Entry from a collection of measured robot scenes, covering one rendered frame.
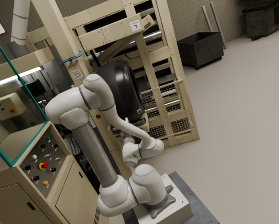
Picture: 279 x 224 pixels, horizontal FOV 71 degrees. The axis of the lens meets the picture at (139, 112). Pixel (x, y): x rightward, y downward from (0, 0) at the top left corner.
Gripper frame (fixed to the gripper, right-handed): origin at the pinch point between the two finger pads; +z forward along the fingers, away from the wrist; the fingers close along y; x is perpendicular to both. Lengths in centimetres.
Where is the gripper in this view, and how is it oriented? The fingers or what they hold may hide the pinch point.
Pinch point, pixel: (127, 121)
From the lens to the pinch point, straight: 160.6
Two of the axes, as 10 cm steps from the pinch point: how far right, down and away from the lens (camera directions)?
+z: -1.1, -6.6, 7.5
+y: -9.5, 3.0, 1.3
